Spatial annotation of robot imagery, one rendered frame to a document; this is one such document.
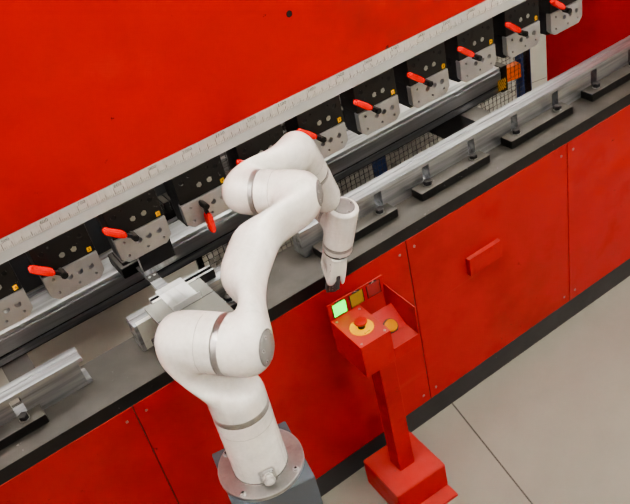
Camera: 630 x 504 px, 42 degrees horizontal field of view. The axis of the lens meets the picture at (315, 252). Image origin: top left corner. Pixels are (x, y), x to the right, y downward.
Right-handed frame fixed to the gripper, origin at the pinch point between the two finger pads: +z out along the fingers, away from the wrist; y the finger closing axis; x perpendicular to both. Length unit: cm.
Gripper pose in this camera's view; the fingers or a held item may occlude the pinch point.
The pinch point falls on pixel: (331, 285)
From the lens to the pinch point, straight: 239.4
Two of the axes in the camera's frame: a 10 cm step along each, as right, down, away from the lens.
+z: -0.8, 6.9, 7.2
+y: 2.3, 7.2, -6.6
